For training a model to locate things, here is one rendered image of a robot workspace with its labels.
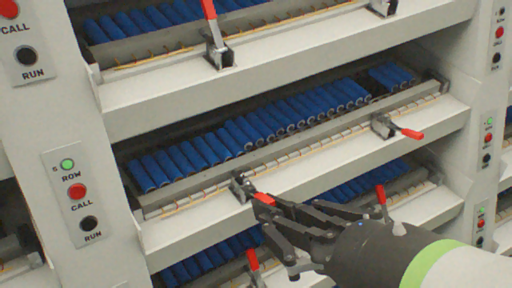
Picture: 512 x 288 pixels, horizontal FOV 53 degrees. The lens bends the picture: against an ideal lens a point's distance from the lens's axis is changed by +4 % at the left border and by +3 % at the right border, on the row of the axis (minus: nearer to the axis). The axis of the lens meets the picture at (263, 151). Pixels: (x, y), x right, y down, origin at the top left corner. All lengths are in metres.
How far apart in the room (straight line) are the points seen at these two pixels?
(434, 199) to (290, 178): 0.37
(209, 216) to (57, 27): 0.30
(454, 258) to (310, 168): 0.39
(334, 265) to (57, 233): 0.30
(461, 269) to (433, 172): 0.65
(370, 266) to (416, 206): 0.57
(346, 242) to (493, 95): 0.58
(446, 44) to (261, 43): 0.39
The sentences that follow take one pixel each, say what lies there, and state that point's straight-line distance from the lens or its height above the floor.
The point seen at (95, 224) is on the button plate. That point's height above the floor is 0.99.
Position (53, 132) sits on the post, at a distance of 0.56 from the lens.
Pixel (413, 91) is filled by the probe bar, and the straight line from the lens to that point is 0.90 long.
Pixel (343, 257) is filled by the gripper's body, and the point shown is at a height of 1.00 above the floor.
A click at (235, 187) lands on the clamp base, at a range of 0.70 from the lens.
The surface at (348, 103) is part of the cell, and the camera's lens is 0.86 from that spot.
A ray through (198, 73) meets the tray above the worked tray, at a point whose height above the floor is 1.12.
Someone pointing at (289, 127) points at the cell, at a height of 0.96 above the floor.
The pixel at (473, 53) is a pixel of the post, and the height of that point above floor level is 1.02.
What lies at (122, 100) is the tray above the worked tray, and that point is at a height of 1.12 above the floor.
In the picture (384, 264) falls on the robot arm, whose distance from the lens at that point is 0.42.
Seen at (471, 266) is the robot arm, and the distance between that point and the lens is 0.39.
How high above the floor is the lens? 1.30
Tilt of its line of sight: 28 degrees down
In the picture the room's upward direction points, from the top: 8 degrees counter-clockwise
